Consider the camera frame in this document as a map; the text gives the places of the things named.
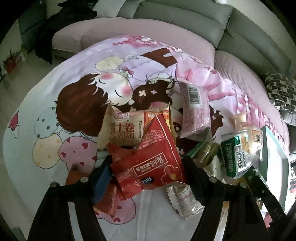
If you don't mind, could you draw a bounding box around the black white patterned pillow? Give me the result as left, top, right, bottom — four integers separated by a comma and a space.
262, 72, 296, 114

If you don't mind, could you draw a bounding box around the beige cheese roll snack packet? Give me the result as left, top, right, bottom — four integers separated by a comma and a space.
97, 104, 170, 150

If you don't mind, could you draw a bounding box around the pink barcode snack packet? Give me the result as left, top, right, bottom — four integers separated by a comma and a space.
178, 80, 211, 141

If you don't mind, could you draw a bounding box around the cartoon print pink cloth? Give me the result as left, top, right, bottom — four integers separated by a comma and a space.
2, 34, 291, 241

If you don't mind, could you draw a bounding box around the grey sofa with pink cushions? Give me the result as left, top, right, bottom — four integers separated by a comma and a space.
52, 1, 295, 154

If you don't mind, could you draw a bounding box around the light grey cushion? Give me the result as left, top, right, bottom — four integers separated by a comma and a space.
93, 0, 126, 18

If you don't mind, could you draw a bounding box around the teal rimmed white box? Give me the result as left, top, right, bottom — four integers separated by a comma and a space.
259, 126, 290, 208

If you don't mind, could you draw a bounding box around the clear bag yellow bun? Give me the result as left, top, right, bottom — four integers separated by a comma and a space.
233, 113, 263, 156

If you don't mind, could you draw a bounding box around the orange brown snack packet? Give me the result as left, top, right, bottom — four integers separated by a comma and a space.
65, 164, 119, 217

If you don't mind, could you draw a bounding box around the green white biscuit packet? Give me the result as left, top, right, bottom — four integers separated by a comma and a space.
221, 133, 251, 179

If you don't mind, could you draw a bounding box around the red Rose Kiss snack packet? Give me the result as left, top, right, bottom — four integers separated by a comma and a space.
107, 114, 186, 200

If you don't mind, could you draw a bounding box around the dark clothing pile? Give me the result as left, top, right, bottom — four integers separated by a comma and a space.
18, 1, 96, 64

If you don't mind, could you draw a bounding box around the white printed snack packet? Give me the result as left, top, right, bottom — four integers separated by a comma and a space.
166, 182, 204, 219

